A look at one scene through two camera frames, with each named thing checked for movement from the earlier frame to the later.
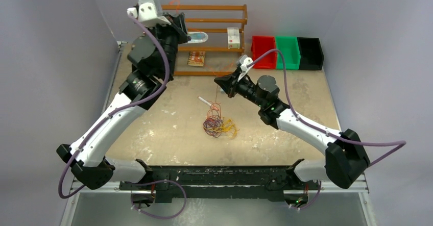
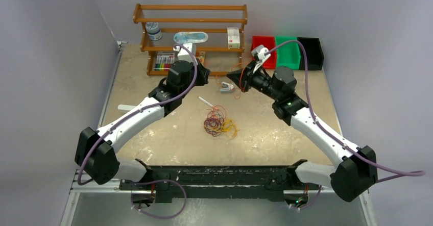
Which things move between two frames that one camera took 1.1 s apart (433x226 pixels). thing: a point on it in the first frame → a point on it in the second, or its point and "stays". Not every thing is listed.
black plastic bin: [311, 54] stays
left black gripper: [177, 26] → [203, 73]
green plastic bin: [288, 46] stays
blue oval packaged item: [197, 37] stays
